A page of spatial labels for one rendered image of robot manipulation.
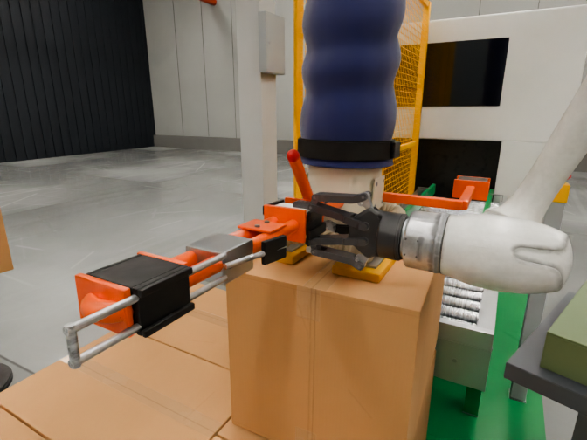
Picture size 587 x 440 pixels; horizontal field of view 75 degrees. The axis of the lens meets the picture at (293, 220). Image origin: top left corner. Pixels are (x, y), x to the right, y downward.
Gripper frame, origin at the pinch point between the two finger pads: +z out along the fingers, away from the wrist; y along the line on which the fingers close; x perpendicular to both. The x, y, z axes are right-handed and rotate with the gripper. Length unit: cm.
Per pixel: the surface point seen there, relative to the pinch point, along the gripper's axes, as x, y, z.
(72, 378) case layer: -9, 54, 67
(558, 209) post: 118, 18, -52
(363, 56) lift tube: 17.9, -29.2, -5.4
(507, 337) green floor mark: 173, 108, -45
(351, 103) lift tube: 17.1, -20.5, -3.6
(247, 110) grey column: 129, -19, 103
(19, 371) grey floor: 17, 109, 169
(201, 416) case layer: -2, 54, 25
